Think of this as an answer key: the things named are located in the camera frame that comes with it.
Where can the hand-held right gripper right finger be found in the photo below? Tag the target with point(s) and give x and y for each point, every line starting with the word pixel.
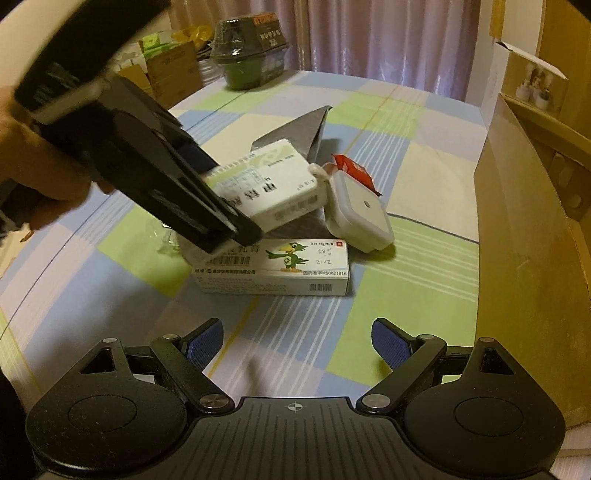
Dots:
pixel 390 345

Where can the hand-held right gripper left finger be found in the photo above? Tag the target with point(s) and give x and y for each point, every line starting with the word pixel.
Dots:
pixel 206 345

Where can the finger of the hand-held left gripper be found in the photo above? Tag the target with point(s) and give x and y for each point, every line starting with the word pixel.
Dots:
pixel 194 152
pixel 184 203

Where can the clear plastic wrapper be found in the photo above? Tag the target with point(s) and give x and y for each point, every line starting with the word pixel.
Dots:
pixel 166 240

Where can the green and white medicine box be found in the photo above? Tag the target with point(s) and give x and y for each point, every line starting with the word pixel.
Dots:
pixel 277 194

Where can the white bird print ointment box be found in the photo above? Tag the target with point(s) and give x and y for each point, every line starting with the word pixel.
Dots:
pixel 277 272

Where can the silver foil bag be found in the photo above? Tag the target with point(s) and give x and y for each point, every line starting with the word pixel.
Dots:
pixel 304 131

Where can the white square plastic case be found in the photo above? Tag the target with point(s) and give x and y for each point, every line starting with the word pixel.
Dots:
pixel 360 217

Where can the brown cardboard box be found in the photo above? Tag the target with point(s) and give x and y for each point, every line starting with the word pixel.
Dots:
pixel 521 277

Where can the red snack packet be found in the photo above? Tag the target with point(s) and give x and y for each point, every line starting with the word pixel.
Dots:
pixel 355 168

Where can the person's left hand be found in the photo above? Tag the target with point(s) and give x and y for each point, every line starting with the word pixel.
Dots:
pixel 46 175

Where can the small brown cardboard carton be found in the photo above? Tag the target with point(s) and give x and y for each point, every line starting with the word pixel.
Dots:
pixel 134 76

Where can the checked tablecloth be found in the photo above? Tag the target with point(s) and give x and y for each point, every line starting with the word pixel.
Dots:
pixel 138 300

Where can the dark green instant noodle bowl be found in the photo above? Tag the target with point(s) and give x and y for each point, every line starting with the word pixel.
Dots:
pixel 244 60

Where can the yellow plastic bag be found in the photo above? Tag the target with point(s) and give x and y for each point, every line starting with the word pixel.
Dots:
pixel 194 34

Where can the pale purple curtain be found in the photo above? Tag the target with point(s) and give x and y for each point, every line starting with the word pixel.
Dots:
pixel 369 37

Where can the white product box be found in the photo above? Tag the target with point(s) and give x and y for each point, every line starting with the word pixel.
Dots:
pixel 531 78

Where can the yellow hanging strip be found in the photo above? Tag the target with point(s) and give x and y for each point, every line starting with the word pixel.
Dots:
pixel 496 18

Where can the wooden door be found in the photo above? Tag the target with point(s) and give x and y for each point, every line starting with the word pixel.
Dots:
pixel 568 27

